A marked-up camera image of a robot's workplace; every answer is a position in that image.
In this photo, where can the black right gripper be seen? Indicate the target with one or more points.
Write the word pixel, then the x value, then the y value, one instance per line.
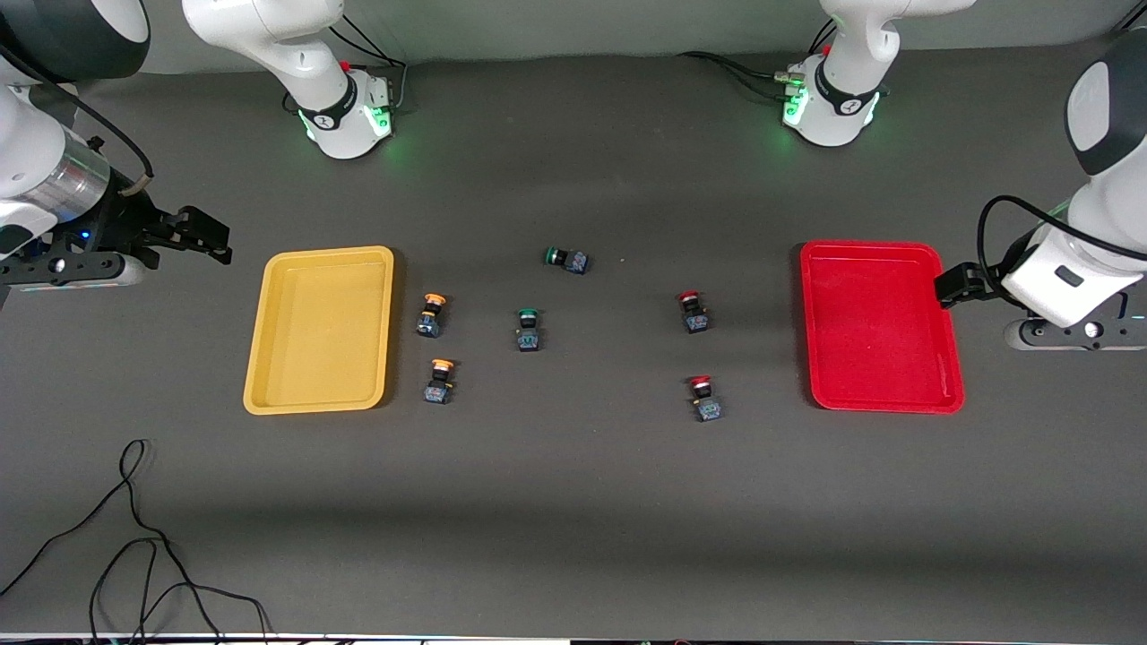
pixel 127 223

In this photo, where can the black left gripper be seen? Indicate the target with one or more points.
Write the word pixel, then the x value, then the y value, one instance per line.
pixel 961 283

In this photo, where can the yellow push button switch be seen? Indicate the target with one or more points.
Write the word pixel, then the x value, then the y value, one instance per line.
pixel 432 315
pixel 439 382

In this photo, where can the red push button switch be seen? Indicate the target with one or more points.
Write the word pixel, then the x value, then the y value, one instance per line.
pixel 706 399
pixel 693 312

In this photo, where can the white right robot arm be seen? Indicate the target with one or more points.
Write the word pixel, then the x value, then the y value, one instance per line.
pixel 296 54

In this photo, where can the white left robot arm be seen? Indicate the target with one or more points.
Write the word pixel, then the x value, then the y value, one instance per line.
pixel 1102 242

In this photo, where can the red plastic tray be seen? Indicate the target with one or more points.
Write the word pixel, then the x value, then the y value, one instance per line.
pixel 878 327

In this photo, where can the yellow plastic tray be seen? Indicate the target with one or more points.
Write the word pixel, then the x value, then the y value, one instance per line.
pixel 318 331

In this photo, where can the dark grey table mat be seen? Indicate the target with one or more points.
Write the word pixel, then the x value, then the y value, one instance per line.
pixel 573 537

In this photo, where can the green push button switch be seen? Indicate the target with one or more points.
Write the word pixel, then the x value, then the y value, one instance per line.
pixel 529 330
pixel 566 260

